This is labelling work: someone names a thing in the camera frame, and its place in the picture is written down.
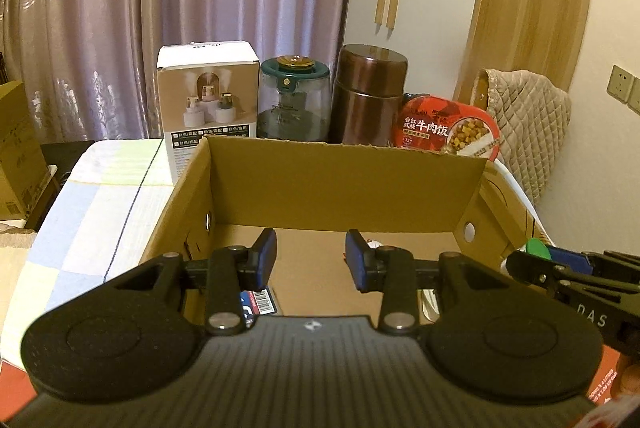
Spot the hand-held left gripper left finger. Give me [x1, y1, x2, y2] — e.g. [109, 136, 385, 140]
[116, 228, 278, 336]

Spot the brown cardboard box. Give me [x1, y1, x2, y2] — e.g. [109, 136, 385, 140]
[139, 134, 558, 324]

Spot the person's right hand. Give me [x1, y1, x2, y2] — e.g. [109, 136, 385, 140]
[620, 355, 640, 404]

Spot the beige quilted cloth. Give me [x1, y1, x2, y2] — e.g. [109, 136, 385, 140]
[467, 68, 573, 206]

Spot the white humidifier product box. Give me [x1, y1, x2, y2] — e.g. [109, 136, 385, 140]
[156, 40, 261, 186]

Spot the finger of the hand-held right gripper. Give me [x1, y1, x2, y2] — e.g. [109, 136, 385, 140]
[547, 247, 640, 278]
[506, 252, 563, 295]

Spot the glass jar with green lid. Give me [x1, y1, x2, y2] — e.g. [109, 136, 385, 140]
[257, 55, 333, 144]

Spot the red instant meal bowl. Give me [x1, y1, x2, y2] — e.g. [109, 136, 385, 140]
[390, 93, 502, 161]

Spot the red printed cardboard sheet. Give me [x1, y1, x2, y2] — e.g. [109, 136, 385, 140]
[585, 343, 640, 428]

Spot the beige printed blanket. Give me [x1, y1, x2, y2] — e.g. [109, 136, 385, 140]
[0, 220, 46, 324]

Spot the green capped small bottle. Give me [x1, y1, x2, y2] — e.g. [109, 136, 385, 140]
[527, 238, 551, 261]

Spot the printed cardboard carton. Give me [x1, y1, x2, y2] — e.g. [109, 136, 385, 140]
[0, 80, 56, 224]

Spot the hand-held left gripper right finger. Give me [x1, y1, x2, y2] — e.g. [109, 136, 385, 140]
[346, 229, 506, 335]

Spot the mauve patterned curtain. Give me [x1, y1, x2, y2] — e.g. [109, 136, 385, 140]
[0, 0, 358, 144]

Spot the clear floss pick box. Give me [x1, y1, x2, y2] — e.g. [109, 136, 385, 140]
[239, 288, 278, 326]

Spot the brown metal thermos container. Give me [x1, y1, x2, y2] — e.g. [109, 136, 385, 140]
[327, 44, 411, 146]

